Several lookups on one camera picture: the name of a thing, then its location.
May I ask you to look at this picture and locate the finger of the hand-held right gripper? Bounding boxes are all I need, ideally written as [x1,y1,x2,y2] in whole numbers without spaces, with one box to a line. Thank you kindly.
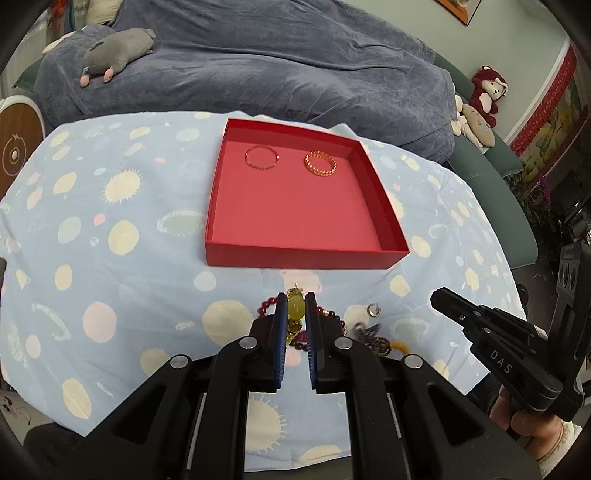
[429,287,568,412]

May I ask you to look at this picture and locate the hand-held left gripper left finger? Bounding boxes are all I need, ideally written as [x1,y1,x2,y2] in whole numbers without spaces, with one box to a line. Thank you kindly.
[60,293,289,480]

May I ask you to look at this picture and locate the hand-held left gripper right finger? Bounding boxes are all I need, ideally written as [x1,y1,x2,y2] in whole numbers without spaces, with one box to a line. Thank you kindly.
[305,292,543,480]

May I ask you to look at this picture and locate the dark bead bracelet gold accents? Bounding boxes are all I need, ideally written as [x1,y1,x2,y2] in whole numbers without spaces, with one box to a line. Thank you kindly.
[315,305,347,330]

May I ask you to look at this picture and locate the dark red bead bracelet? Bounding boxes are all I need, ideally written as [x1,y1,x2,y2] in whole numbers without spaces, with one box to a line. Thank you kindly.
[256,298,311,354]

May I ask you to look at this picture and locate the yellow-green bead bracelet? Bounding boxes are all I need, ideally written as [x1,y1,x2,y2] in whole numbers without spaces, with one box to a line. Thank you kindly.
[284,286,308,349]

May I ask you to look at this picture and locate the purple small-bead bracelet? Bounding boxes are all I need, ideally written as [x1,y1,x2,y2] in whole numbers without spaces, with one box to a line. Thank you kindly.
[351,320,392,355]

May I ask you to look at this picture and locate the red cardboard box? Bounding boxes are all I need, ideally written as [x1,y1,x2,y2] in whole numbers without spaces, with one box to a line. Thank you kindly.
[204,118,411,270]

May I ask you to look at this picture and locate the person's right hand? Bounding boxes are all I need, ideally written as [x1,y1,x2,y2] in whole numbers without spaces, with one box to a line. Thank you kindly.
[490,388,568,459]

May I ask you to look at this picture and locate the potted plant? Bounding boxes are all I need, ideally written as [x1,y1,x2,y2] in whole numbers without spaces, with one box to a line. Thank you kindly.
[508,173,555,232]

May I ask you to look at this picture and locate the green sofa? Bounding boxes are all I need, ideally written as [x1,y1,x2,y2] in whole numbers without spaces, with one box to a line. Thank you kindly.
[11,51,539,268]

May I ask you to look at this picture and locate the light blue planet-print tablecloth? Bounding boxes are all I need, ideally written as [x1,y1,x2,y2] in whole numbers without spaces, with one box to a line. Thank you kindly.
[0,110,527,472]

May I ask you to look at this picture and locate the thin gold bangle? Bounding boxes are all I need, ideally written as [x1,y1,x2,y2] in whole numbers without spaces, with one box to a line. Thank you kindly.
[244,145,280,171]

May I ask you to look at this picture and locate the beige plush toy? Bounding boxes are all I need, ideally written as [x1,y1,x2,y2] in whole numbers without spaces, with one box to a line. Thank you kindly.
[451,95,497,153]

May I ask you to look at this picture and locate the red monkey plush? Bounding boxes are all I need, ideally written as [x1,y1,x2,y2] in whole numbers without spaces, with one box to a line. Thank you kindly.
[468,65,509,129]

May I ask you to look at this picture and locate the blue-grey blanket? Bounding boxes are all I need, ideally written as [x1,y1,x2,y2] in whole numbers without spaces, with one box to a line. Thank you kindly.
[32,0,458,162]

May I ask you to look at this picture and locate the round wooden stool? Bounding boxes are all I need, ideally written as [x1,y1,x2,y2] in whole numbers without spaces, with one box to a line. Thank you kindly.
[0,97,46,199]

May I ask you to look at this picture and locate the grey plush mouse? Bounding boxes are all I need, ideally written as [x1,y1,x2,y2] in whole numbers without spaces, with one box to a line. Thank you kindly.
[79,28,157,88]

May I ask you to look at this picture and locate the white cushion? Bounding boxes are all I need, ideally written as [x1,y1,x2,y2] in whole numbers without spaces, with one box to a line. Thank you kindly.
[42,31,78,56]

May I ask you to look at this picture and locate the gold chain-link bangle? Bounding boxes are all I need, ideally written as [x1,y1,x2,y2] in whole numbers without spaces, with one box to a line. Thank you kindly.
[304,150,337,177]

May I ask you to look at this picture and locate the red-bordered wall picture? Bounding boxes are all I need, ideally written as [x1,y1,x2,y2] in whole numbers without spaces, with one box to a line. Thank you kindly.
[505,46,591,185]

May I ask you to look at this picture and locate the orange framed wall picture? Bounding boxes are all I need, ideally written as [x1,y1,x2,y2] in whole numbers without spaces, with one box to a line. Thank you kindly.
[434,0,483,26]

